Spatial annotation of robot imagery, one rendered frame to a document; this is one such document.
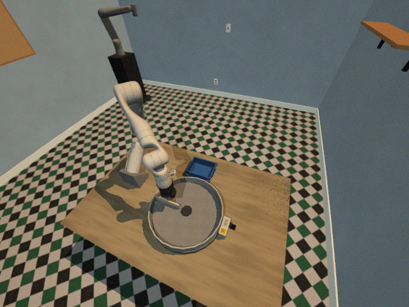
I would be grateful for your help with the blue tray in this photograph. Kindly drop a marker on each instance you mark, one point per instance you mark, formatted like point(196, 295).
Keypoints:
point(201, 168)

